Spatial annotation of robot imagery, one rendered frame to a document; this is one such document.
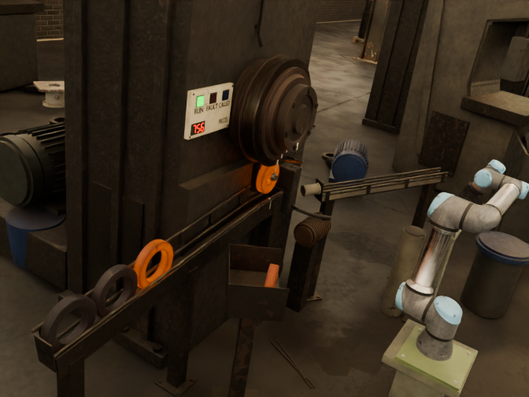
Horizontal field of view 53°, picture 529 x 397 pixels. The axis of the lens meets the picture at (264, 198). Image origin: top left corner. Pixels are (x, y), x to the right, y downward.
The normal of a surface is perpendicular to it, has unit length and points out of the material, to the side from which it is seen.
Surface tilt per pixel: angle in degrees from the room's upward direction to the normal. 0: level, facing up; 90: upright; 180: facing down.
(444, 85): 90
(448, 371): 0
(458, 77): 90
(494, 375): 0
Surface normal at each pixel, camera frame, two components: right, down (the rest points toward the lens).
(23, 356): 0.14, -0.90
